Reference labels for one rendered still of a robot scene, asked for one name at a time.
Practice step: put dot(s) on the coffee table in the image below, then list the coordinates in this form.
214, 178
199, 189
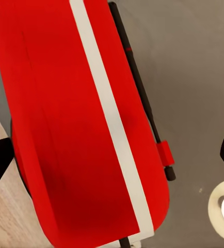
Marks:
178, 47

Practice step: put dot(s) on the radio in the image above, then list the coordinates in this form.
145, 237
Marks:
84, 139

